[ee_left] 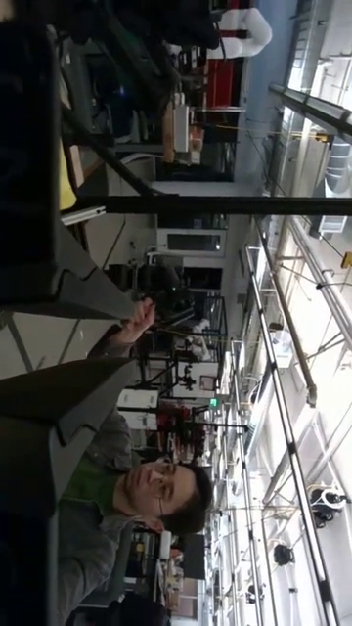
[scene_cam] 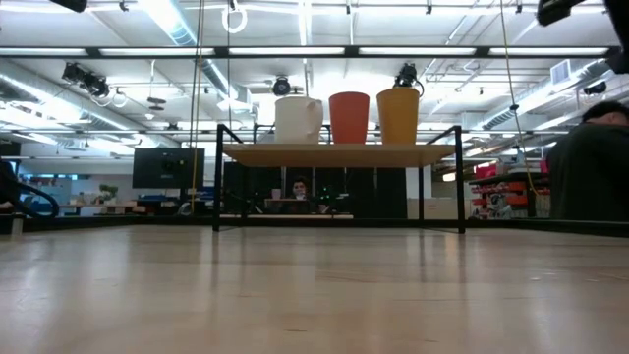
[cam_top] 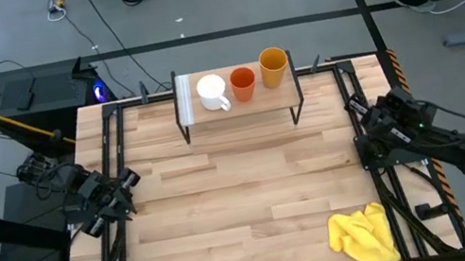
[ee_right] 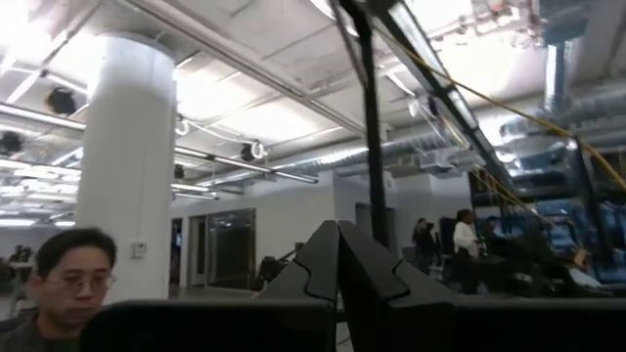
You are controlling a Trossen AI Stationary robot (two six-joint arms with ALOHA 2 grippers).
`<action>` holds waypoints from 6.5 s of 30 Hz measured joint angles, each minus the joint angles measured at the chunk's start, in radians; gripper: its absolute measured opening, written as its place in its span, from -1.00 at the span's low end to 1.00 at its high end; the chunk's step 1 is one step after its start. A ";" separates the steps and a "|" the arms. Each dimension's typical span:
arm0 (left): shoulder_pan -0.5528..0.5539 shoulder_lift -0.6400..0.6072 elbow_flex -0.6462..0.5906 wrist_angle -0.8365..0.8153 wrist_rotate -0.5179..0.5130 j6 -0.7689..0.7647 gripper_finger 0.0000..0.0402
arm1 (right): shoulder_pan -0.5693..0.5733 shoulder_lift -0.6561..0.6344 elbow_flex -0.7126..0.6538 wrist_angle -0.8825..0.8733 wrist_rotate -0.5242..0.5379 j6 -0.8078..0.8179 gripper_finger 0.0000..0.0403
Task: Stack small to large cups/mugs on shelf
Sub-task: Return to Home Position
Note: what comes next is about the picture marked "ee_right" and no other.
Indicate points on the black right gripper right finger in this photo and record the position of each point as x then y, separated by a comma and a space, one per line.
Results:
381, 293

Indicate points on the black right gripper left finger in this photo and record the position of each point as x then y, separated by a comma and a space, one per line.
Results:
313, 274

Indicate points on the person standing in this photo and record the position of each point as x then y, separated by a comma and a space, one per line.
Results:
423, 242
464, 237

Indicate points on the glass door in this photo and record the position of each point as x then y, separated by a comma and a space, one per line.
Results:
230, 249

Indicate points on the long ceiling light tube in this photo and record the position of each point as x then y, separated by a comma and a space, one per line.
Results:
244, 165

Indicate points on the white round column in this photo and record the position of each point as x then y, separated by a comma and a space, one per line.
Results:
127, 171

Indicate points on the black overhead light bar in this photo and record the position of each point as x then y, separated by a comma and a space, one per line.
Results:
440, 85

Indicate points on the person with glasses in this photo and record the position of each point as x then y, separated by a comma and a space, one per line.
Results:
68, 283

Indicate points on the round black ceiling fixture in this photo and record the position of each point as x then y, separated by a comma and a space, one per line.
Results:
61, 101
10, 143

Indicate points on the silver ventilation duct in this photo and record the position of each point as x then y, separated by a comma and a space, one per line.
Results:
352, 155

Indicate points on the black vertical frame post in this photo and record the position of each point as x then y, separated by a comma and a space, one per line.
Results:
374, 146

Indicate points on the white wall box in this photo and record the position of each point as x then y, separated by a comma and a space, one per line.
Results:
139, 250

